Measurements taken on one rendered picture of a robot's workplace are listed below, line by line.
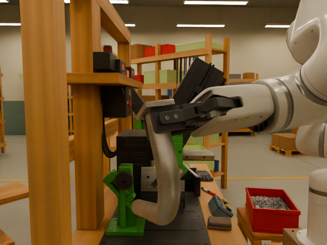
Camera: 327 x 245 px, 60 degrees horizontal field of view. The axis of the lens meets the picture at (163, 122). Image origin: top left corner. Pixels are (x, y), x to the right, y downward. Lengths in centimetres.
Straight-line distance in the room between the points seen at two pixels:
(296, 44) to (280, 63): 1085
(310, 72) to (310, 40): 14
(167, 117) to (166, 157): 5
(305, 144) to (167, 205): 77
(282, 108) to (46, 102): 62
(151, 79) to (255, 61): 670
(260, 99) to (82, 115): 91
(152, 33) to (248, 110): 1030
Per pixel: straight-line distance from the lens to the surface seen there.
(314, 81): 45
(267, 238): 152
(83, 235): 130
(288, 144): 740
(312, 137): 107
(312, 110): 47
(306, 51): 60
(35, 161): 88
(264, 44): 1131
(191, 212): 142
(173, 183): 37
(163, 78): 471
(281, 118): 44
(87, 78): 111
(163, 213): 40
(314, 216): 115
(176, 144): 143
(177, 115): 36
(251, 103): 39
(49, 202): 89
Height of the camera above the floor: 146
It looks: 6 degrees down
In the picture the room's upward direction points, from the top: straight up
